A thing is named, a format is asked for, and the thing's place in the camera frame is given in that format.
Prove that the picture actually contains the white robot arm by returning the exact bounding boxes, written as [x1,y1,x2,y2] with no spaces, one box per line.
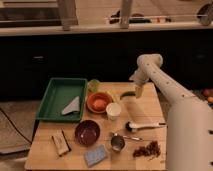
[130,54,213,171]

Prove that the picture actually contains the white paper cup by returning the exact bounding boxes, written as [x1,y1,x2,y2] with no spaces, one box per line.
[106,103,121,120]

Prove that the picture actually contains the orange fruit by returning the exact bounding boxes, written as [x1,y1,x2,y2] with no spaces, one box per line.
[93,100,104,111]

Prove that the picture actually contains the green plastic cup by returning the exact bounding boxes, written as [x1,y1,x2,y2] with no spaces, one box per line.
[87,79,100,93]

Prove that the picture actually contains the orange bowl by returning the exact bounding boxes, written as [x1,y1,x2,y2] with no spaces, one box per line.
[86,92,112,113]

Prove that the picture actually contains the metal measuring cup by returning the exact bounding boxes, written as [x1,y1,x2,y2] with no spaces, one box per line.
[110,132,142,152]

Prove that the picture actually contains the brown dried food pile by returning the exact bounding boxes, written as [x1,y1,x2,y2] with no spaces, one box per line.
[133,141,161,157]

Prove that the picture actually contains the grey folded cloth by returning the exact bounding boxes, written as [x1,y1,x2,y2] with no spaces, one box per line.
[61,96,80,115]

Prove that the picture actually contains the dark purple bowl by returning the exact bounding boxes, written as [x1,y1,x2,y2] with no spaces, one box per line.
[75,120,100,147]

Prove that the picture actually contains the green plastic tray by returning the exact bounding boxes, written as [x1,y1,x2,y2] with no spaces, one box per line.
[36,78,87,123]

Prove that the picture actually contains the blue sponge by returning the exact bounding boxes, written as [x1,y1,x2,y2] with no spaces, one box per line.
[84,145,107,167]

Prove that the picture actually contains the wooden block with black edge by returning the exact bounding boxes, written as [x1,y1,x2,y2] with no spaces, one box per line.
[51,130,71,156]

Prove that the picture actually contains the grey floor mat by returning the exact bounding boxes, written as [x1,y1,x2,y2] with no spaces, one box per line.
[0,110,32,154]

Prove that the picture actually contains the black cable on floor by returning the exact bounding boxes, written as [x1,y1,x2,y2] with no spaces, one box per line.
[0,108,33,145]

